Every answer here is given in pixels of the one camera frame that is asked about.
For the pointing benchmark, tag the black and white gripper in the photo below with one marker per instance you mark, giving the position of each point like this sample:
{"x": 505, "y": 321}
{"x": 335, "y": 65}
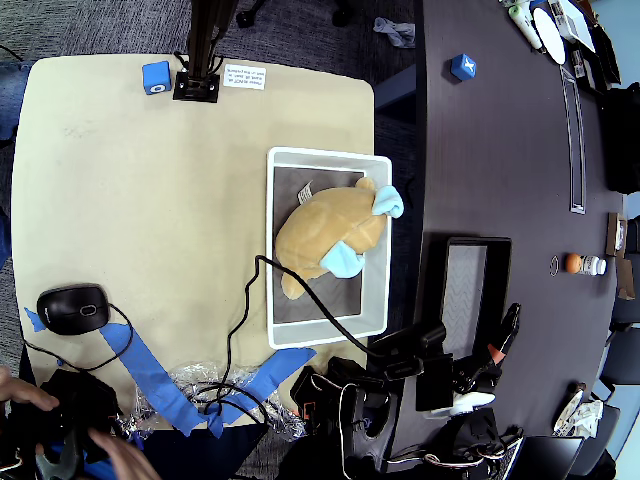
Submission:
{"x": 492, "y": 358}

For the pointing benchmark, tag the orange plush toy blue ears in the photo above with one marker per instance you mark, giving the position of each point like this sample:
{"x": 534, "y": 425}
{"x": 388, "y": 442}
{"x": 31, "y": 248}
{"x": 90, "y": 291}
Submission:
{"x": 320, "y": 225}

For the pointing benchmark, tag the black leader arm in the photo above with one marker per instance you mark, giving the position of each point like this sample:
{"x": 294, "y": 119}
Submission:
{"x": 80, "y": 400}

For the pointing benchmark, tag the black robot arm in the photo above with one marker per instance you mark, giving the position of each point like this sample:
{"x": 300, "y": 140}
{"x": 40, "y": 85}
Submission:
{"x": 345, "y": 380}

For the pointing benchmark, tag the white plastic bin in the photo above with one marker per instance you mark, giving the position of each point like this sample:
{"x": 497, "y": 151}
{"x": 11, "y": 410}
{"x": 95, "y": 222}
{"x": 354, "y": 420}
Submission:
{"x": 270, "y": 225}

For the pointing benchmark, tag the person's right hand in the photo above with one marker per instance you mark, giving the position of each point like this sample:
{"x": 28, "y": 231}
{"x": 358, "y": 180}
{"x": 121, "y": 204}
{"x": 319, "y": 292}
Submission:
{"x": 127, "y": 460}

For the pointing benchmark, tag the person's left hand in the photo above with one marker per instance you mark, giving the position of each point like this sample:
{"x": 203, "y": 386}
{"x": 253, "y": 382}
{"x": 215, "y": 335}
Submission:
{"x": 25, "y": 390}

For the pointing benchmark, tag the black rectangular tray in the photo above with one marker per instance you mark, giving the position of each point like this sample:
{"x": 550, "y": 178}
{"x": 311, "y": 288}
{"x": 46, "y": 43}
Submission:
{"x": 500, "y": 280}

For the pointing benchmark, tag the grey chevron liner mat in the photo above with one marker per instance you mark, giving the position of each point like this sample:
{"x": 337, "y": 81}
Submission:
{"x": 465, "y": 290}
{"x": 290, "y": 185}

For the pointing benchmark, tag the silver snack wrapper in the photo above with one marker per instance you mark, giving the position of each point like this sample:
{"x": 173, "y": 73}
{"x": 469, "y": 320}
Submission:
{"x": 567, "y": 410}

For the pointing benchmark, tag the black webcam on gripper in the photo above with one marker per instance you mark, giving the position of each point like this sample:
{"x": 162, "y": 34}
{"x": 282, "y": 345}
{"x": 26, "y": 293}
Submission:
{"x": 405, "y": 340}

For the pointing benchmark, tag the small orange ball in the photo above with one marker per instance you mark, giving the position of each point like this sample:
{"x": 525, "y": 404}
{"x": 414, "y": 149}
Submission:
{"x": 573, "y": 262}

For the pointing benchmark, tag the crumpled white tissue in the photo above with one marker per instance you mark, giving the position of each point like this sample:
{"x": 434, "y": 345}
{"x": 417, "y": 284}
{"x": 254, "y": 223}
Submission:
{"x": 590, "y": 417}

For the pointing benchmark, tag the white pill bottle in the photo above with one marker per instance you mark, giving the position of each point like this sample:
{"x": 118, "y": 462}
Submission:
{"x": 594, "y": 265}

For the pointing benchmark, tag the grey office chair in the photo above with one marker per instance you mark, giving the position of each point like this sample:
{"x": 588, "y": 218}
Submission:
{"x": 627, "y": 310}
{"x": 625, "y": 360}
{"x": 611, "y": 425}

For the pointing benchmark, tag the open laptop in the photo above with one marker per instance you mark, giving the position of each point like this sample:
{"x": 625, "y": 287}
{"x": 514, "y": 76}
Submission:
{"x": 550, "y": 457}

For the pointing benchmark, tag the open brown cardboard box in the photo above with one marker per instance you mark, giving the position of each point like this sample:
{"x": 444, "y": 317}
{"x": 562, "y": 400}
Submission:
{"x": 616, "y": 235}

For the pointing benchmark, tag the black and blue bag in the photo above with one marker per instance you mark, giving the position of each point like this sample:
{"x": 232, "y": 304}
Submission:
{"x": 620, "y": 140}

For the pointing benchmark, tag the blue cube with X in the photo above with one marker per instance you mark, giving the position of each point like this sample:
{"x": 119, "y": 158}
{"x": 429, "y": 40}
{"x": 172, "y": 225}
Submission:
{"x": 462, "y": 67}

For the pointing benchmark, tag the black flat case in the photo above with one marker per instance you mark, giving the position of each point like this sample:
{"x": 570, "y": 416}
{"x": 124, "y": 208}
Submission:
{"x": 605, "y": 55}

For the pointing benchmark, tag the white round disc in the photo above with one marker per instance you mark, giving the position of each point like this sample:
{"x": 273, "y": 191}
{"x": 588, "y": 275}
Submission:
{"x": 549, "y": 35}

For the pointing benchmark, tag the clear crumpled plastic wrap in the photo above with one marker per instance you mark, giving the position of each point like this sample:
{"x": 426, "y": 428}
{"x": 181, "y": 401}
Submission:
{"x": 190, "y": 372}

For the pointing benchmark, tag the white tube green cap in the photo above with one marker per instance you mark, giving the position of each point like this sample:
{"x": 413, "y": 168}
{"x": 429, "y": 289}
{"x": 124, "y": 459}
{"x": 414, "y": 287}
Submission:
{"x": 525, "y": 25}

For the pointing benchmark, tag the white paper box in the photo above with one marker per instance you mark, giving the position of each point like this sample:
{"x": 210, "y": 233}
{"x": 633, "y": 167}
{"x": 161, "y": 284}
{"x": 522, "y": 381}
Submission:
{"x": 575, "y": 25}

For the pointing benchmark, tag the grey cloth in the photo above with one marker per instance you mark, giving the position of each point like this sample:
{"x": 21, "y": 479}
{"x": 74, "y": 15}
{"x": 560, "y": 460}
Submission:
{"x": 397, "y": 31}

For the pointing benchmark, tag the white printed paper label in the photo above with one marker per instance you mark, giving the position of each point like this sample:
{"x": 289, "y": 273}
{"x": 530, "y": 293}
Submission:
{"x": 244, "y": 77}

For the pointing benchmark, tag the black computer mouse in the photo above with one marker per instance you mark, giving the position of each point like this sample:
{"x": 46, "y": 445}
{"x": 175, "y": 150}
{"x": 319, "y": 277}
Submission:
{"x": 70, "y": 310}

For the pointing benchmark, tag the blue cube with O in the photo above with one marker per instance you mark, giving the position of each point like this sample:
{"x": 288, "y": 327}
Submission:
{"x": 156, "y": 77}

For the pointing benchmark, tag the small blue tape piece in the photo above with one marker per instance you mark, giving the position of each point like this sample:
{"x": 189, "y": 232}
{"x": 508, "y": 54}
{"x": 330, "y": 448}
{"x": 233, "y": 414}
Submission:
{"x": 32, "y": 320}

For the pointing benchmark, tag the black camera stand post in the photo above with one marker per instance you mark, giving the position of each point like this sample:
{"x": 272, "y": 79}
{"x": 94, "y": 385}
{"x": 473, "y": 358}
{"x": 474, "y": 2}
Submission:
{"x": 197, "y": 85}

